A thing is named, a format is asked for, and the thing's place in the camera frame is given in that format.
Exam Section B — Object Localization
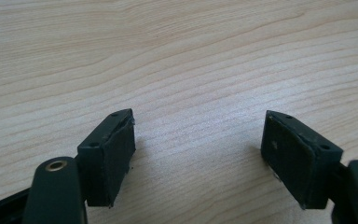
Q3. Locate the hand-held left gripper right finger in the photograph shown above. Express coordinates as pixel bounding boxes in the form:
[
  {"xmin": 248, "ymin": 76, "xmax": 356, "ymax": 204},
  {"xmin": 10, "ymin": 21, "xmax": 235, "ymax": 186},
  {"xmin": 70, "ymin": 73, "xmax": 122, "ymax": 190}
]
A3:
[{"xmin": 260, "ymin": 109, "xmax": 345, "ymax": 210}]

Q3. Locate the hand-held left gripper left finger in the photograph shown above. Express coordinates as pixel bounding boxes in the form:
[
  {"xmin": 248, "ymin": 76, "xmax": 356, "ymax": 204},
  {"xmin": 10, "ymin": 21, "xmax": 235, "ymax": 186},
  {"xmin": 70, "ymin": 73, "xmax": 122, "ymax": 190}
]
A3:
[{"xmin": 75, "ymin": 107, "xmax": 137, "ymax": 208}]

